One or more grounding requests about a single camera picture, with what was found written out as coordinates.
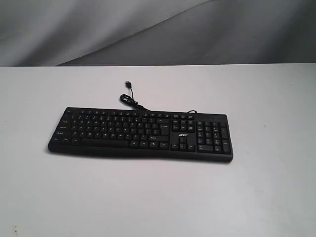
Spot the black Acer keyboard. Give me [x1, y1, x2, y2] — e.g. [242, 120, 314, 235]
[48, 107, 233, 162]

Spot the grey backdrop cloth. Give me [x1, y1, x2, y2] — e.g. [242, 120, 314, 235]
[0, 0, 316, 66]

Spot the black keyboard USB cable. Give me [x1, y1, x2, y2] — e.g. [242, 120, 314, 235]
[119, 80, 198, 115]

